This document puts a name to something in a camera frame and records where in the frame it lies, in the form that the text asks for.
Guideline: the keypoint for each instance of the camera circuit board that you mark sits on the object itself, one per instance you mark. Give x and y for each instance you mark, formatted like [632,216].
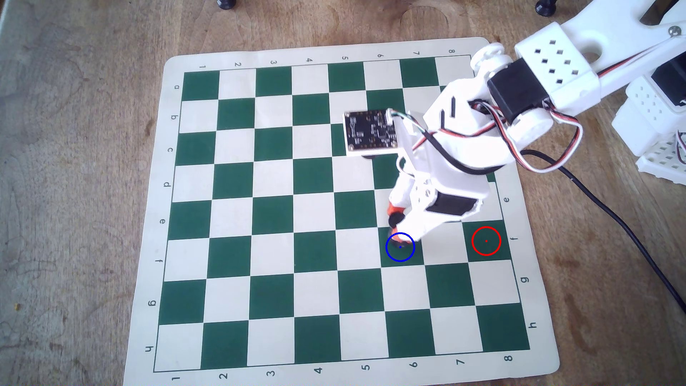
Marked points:
[370,131]

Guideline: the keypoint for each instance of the green white chess mat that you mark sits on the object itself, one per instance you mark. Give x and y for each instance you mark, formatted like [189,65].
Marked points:
[268,214]

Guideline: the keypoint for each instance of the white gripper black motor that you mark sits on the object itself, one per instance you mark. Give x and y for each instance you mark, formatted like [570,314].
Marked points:
[451,206]

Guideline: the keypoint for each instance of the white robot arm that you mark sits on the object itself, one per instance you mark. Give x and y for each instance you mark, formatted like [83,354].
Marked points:
[557,64]

